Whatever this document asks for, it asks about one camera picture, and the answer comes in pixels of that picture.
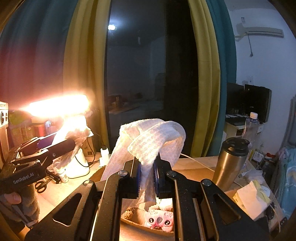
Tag pink plush toy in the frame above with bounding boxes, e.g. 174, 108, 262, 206
144, 204, 174, 232

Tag clear water bottle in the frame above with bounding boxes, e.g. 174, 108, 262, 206
241, 112, 260, 161

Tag black scissors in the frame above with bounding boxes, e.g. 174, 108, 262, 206
35, 178, 53, 194

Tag yellow tissue box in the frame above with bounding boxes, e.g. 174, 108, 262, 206
233, 180, 271, 220

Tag white waffle cloth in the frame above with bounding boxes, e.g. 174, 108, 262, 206
101, 118, 186, 211

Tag clear plastic bag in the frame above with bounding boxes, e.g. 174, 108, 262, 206
48, 115, 93, 174

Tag green paper cup pack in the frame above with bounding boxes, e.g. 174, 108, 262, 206
9, 110, 31, 147

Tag cardboard box tray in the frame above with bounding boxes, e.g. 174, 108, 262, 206
121, 198, 174, 235

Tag white power strip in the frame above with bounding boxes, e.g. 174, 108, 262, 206
99, 147, 110, 167

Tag steel travel mug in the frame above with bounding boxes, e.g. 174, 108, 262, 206
212, 137, 250, 191

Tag black monitor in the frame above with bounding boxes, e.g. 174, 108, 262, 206
225, 83, 272, 126

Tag blue bedding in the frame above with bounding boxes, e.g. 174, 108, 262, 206
276, 147, 295, 219

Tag wall air conditioner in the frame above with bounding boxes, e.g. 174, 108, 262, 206
234, 23, 284, 41

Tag person left hand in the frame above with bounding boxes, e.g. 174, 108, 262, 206
4, 192, 22, 204

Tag white desk lamp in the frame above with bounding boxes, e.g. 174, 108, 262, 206
21, 94, 92, 174

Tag white pill bottle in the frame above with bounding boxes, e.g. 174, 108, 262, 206
57, 169, 69, 183

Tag yellow green curtain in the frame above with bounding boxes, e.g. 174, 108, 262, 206
188, 1, 220, 157

